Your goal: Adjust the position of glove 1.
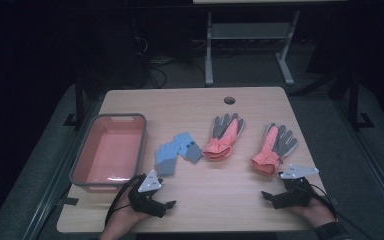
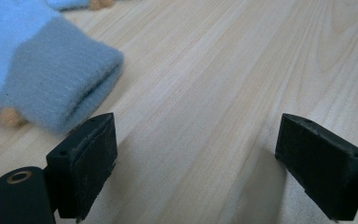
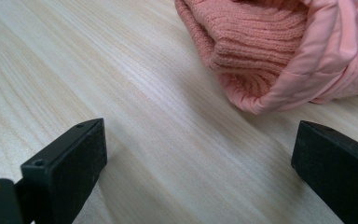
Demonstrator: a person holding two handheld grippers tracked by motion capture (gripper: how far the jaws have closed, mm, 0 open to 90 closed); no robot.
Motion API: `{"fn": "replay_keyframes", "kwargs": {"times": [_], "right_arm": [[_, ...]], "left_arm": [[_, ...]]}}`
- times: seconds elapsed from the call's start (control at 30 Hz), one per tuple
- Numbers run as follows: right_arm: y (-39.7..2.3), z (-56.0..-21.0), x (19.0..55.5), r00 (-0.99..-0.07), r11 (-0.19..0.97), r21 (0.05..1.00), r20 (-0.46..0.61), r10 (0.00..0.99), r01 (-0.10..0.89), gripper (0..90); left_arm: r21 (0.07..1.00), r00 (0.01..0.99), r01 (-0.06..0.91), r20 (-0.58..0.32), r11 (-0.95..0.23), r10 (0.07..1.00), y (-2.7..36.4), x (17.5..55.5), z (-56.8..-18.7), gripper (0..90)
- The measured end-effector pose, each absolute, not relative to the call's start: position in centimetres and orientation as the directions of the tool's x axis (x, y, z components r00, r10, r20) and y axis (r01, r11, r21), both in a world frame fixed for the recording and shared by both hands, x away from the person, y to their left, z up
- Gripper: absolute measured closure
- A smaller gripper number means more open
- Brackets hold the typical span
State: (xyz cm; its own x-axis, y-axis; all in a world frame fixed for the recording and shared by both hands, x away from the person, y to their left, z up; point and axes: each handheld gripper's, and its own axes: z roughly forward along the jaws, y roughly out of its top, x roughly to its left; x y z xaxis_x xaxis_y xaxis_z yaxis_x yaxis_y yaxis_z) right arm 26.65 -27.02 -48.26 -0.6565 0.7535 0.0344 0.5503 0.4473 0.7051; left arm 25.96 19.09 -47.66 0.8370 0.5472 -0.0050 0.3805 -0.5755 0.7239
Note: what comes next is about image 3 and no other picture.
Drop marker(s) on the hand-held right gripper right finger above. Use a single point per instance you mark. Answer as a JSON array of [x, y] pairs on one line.
[[338, 168]]

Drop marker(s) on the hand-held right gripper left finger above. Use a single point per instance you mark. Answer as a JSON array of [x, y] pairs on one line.
[[62, 174]]

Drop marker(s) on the pink padded jacket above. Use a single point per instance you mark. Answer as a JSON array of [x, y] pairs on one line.
[[254, 40]]

